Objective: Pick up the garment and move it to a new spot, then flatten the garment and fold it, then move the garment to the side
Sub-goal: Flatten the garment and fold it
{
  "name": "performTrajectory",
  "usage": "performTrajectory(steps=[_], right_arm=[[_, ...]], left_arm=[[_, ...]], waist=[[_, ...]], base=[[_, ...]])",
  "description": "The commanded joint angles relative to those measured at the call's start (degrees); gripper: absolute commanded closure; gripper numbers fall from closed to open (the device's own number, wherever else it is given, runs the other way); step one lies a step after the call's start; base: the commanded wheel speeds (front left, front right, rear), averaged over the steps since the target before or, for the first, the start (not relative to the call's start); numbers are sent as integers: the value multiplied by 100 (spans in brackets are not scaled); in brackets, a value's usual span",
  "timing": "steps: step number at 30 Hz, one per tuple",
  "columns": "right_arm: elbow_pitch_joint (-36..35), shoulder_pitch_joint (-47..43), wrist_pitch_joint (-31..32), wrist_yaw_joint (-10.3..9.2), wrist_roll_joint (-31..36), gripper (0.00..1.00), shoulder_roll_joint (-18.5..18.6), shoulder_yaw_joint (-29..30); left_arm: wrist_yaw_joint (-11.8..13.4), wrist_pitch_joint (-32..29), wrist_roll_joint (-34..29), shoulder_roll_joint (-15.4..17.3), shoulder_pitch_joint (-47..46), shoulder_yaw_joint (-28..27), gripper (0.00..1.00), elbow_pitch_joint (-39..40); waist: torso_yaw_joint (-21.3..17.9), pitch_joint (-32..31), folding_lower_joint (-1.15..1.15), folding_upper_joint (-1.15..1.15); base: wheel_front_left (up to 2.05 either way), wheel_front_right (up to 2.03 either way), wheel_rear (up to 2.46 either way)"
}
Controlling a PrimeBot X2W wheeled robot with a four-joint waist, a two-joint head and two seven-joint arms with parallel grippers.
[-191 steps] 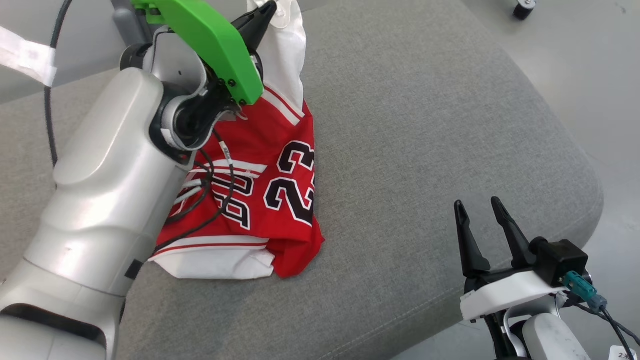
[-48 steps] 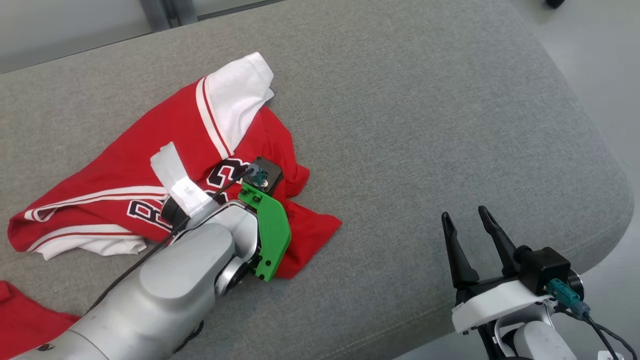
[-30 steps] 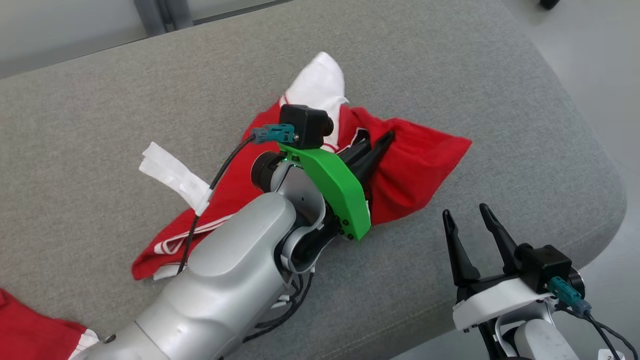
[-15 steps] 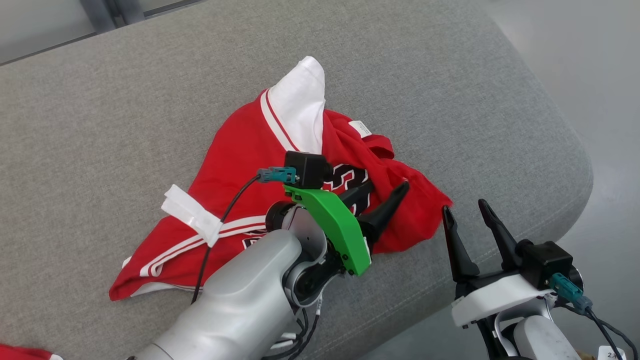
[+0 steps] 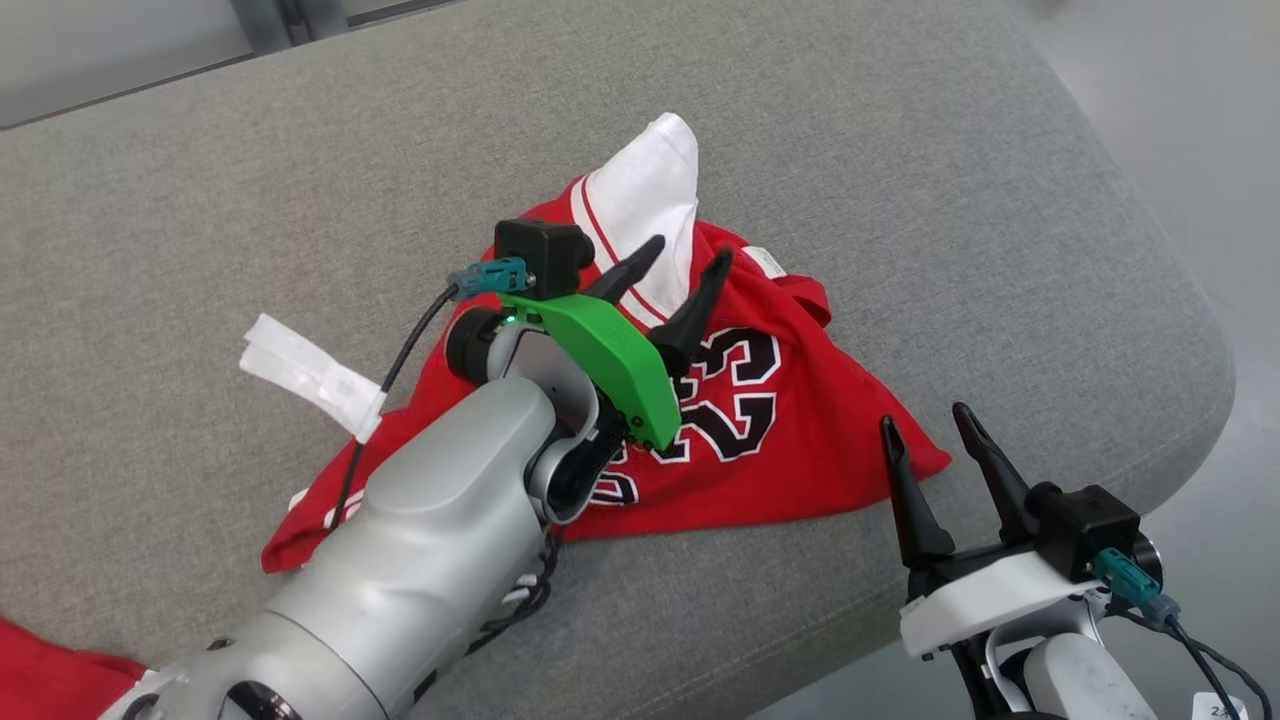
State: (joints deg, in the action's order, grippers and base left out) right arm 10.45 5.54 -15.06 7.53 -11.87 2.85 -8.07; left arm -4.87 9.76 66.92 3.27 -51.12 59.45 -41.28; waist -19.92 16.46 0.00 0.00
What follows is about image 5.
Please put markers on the red white jersey shirt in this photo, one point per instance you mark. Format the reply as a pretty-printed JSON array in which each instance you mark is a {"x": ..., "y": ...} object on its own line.
[{"x": 800, "y": 450}]

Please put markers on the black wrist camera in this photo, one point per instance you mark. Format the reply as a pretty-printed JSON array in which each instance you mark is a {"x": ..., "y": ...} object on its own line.
[
  {"x": 1085, "y": 530},
  {"x": 535, "y": 255}
]

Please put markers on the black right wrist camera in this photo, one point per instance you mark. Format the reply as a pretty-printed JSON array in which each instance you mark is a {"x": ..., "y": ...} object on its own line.
[{"x": 1085, "y": 530}]

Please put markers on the grey vertical frame post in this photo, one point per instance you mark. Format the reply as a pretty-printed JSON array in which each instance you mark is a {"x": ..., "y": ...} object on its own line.
[
  {"x": 318, "y": 12},
  {"x": 262, "y": 20}
]

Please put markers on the teal right camera connector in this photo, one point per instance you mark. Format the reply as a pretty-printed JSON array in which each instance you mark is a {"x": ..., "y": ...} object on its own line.
[{"x": 1135, "y": 585}]

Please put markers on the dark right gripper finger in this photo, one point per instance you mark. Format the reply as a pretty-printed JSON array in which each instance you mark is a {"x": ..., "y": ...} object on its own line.
[
  {"x": 918, "y": 510},
  {"x": 1005, "y": 495}
]

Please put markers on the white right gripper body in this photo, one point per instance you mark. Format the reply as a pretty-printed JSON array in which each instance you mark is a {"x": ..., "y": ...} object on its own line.
[{"x": 985, "y": 605}]

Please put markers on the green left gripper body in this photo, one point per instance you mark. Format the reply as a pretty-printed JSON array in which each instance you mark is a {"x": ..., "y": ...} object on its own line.
[{"x": 615, "y": 370}]

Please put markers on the teal left camera connector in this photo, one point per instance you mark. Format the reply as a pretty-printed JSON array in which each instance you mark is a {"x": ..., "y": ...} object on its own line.
[{"x": 490, "y": 277}]

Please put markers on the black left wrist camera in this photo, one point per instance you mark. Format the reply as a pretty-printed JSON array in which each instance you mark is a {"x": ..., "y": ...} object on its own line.
[{"x": 535, "y": 255}]

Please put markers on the red white bulls shorts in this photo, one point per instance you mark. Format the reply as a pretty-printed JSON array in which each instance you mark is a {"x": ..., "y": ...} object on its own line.
[{"x": 50, "y": 680}]

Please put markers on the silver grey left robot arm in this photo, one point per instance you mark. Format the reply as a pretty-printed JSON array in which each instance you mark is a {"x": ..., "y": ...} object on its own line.
[{"x": 430, "y": 520}]

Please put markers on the teal camera connector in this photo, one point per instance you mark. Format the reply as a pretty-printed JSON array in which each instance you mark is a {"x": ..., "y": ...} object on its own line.
[
  {"x": 1135, "y": 585},
  {"x": 490, "y": 277}
]

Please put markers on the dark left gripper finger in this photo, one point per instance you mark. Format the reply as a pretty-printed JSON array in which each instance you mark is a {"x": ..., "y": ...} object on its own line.
[
  {"x": 625, "y": 275},
  {"x": 695, "y": 320}
]

